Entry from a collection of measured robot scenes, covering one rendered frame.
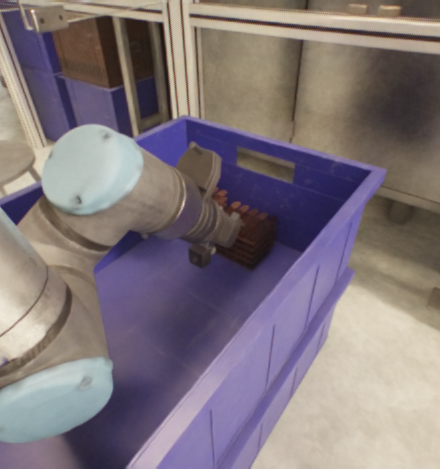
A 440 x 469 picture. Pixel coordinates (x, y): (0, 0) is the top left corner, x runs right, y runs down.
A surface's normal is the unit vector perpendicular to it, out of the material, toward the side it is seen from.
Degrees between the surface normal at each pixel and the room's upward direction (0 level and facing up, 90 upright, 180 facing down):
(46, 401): 95
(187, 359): 0
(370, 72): 90
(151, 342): 0
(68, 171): 40
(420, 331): 0
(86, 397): 95
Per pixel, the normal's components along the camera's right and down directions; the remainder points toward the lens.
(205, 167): -0.43, -0.19
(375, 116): -0.61, 0.50
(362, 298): -0.02, -0.78
